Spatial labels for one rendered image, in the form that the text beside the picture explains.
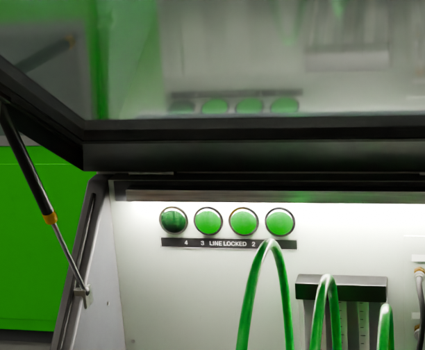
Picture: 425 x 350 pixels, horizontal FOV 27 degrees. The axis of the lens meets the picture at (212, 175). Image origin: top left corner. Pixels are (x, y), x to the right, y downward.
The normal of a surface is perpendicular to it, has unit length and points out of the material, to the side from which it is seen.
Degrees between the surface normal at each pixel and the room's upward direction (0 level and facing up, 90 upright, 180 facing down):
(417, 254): 90
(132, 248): 90
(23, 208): 90
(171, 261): 90
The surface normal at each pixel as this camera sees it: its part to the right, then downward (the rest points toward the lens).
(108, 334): 0.97, 0.00
